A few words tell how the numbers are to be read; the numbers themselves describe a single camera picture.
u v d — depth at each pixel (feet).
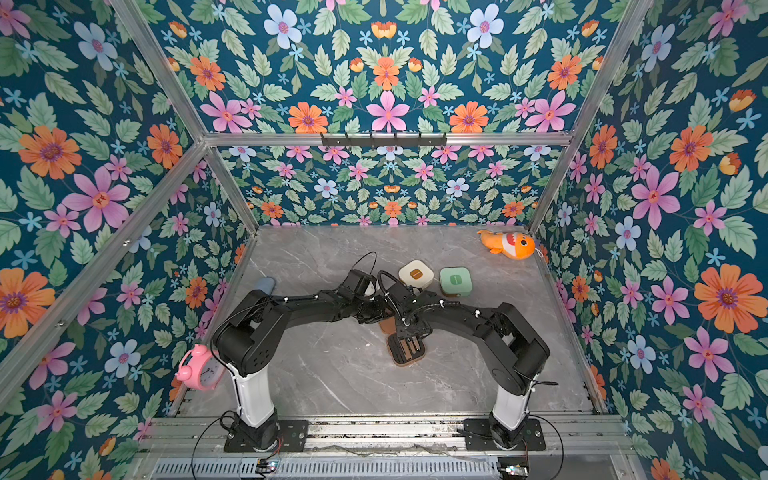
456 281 3.33
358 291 2.57
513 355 1.54
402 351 2.83
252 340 1.66
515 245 3.41
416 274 3.36
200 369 2.48
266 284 3.35
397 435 2.47
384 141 3.00
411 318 2.10
